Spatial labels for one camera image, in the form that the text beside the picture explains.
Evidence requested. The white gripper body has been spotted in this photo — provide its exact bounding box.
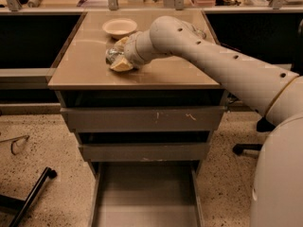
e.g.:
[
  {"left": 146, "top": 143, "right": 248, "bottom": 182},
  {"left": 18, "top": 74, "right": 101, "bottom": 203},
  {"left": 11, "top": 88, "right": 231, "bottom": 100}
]
[{"left": 124, "top": 30, "right": 153, "bottom": 68}]

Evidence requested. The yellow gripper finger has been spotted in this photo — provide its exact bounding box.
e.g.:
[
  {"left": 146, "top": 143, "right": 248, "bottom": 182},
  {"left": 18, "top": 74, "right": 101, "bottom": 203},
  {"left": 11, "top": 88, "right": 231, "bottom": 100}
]
[
  {"left": 114, "top": 36, "right": 129, "bottom": 48},
  {"left": 110, "top": 56, "right": 134, "bottom": 72}
]

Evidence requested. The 7up soda can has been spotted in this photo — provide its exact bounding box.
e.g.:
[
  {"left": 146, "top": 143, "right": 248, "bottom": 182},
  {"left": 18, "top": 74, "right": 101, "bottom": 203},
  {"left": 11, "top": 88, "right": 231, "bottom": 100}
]
[{"left": 105, "top": 47, "right": 124, "bottom": 64}]

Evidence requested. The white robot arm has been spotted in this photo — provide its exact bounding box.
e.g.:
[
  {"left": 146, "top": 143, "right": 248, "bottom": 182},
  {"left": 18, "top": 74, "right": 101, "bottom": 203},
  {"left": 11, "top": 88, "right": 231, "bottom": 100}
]
[{"left": 111, "top": 16, "right": 303, "bottom": 227}]

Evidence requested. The grey top drawer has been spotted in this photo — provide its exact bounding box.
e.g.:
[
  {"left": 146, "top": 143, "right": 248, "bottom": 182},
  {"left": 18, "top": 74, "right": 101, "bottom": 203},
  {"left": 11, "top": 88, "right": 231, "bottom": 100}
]
[{"left": 61, "top": 106, "right": 224, "bottom": 132}]

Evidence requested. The grey drawer cabinet with countertop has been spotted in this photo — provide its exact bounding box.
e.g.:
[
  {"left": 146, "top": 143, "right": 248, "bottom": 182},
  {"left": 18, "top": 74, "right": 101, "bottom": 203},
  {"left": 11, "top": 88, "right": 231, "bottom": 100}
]
[{"left": 48, "top": 10, "right": 227, "bottom": 172}]

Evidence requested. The grey middle drawer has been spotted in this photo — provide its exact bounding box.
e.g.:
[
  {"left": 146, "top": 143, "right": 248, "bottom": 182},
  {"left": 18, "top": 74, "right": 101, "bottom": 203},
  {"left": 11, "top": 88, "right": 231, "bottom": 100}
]
[{"left": 79, "top": 143, "right": 210, "bottom": 162}]

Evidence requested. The grey open bottom drawer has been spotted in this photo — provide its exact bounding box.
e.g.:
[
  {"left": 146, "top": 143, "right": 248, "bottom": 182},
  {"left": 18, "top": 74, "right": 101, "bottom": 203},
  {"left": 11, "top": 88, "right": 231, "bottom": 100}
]
[{"left": 88, "top": 162, "right": 205, "bottom": 227}]

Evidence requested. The white paper bowl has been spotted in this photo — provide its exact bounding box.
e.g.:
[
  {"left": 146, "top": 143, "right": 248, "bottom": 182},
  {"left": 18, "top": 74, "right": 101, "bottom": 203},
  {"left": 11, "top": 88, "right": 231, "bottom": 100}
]
[{"left": 102, "top": 18, "right": 137, "bottom": 40}]

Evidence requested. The clear plastic water bottle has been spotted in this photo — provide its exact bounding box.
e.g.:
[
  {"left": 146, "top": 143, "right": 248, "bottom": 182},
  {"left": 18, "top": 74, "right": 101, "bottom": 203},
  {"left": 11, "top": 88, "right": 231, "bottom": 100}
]
[{"left": 195, "top": 29, "right": 206, "bottom": 40}]

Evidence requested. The black office chair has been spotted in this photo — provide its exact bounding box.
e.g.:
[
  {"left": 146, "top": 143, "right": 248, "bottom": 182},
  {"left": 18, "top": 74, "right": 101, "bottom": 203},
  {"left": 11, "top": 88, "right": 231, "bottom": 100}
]
[{"left": 232, "top": 19, "right": 303, "bottom": 157}]

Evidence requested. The black chair base leg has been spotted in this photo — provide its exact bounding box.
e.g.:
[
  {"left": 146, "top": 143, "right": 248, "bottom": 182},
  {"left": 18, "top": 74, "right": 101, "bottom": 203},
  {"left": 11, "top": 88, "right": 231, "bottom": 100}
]
[{"left": 0, "top": 167, "right": 57, "bottom": 227}]

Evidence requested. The thin metal wire frame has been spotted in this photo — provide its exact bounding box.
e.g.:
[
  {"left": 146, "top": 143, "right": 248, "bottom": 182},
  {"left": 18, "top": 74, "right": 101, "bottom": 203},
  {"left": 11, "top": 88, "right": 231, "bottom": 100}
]
[{"left": 0, "top": 135, "right": 29, "bottom": 155}]

